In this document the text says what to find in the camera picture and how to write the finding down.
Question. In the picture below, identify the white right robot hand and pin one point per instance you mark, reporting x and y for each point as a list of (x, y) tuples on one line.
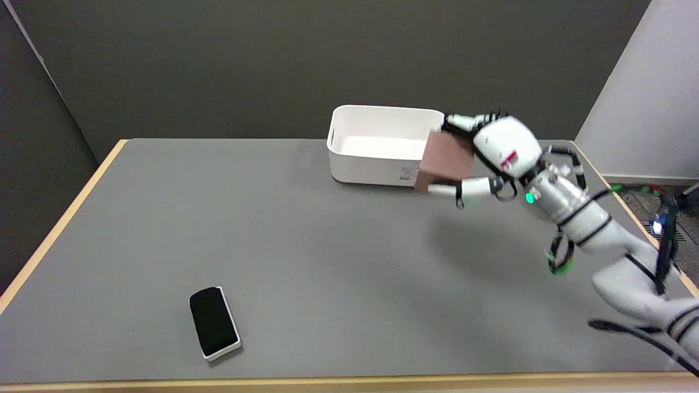
[(505, 144)]

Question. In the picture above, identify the brown wooden cube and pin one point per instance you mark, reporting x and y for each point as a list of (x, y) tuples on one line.
[(446, 161)]

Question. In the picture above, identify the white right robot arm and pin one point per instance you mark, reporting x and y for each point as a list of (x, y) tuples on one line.
[(600, 234)]

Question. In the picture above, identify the white plastic box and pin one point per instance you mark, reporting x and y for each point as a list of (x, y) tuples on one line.
[(379, 144)]

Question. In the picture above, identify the black and white eraser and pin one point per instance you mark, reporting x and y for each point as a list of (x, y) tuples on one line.
[(213, 322)]

